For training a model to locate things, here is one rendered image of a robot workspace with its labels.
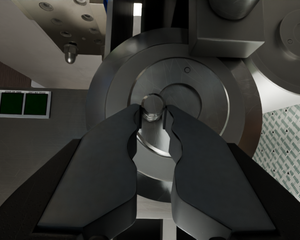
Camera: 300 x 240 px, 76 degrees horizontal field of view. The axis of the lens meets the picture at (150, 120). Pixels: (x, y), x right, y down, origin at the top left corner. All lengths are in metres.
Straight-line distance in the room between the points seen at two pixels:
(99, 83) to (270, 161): 0.29
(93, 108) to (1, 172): 0.46
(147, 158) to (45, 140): 0.42
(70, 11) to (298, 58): 0.38
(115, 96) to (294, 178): 0.26
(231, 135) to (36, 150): 0.48
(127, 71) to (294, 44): 0.15
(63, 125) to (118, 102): 0.38
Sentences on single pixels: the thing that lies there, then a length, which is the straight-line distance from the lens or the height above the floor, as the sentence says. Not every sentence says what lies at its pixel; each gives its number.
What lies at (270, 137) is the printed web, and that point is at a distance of 0.37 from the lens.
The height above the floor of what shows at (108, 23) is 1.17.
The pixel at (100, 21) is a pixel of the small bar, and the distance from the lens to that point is 0.42.
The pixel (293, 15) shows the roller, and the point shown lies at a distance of 0.24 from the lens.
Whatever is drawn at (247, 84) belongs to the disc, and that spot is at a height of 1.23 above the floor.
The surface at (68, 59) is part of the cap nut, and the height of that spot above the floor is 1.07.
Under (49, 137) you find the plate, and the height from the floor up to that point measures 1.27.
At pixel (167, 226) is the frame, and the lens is 0.53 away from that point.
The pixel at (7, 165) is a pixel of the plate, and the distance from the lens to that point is 0.59.
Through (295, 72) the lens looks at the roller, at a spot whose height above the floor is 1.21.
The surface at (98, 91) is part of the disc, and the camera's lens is 0.17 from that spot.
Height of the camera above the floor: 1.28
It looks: 8 degrees down
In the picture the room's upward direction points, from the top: 178 degrees counter-clockwise
